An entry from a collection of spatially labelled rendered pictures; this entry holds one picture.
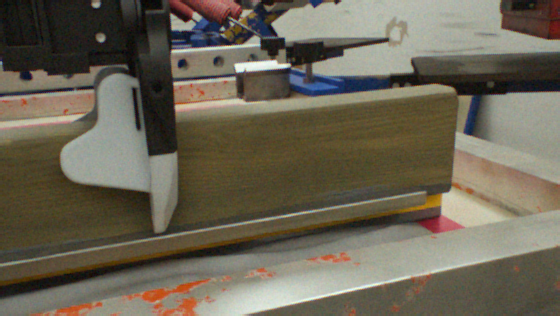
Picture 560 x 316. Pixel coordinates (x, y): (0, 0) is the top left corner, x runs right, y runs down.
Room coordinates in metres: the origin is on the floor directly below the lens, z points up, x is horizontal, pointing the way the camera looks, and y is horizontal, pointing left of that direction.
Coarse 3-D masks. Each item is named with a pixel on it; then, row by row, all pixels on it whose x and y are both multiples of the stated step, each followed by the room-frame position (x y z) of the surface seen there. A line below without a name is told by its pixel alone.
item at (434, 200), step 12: (432, 204) 0.37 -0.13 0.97; (360, 216) 0.35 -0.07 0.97; (372, 216) 0.35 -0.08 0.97; (300, 228) 0.34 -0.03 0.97; (312, 228) 0.34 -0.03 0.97; (228, 240) 0.32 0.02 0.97; (240, 240) 0.32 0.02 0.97; (168, 252) 0.31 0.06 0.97; (180, 252) 0.31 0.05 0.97; (96, 264) 0.30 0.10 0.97; (108, 264) 0.30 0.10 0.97; (36, 276) 0.29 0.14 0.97; (48, 276) 0.29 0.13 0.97
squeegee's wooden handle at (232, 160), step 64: (64, 128) 0.29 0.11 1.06; (192, 128) 0.30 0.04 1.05; (256, 128) 0.32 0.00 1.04; (320, 128) 0.33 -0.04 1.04; (384, 128) 0.34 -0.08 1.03; (448, 128) 0.36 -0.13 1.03; (0, 192) 0.27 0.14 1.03; (64, 192) 0.28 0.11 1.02; (128, 192) 0.29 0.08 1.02; (192, 192) 0.30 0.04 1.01; (256, 192) 0.32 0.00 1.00; (320, 192) 0.33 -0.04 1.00; (448, 192) 0.36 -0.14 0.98
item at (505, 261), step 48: (48, 96) 0.88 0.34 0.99; (192, 96) 0.95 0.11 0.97; (480, 144) 0.45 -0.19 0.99; (480, 192) 0.41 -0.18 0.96; (528, 192) 0.36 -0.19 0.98; (432, 240) 0.26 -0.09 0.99; (480, 240) 0.26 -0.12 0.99; (528, 240) 0.25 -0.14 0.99; (192, 288) 0.22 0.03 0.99; (240, 288) 0.22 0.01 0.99; (288, 288) 0.22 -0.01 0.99; (336, 288) 0.21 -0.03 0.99; (384, 288) 0.22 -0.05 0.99; (432, 288) 0.22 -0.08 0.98; (480, 288) 0.23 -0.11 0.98; (528, 288) 0.24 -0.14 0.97
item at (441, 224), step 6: (192, 108) 0.90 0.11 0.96; (198, 108) 0.89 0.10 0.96; (204, 108) 0.89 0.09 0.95; (444, 216) 0.37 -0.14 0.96; (420, 222) 0.36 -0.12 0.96; (426, 222) 0.36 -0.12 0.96; (432, 222) 0.36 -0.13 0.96; (438, 222) 0.36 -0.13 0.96; (444, 222) 0.36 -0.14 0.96; (450, 222) 0.36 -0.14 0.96; (426, 228) 0.35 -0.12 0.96; (432, 228) 0.35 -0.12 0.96; (438, 228) 0.35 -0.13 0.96; (444, 228) 0.35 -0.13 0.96; (450, 228) 0.35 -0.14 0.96; (456, 228) 0.35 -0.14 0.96
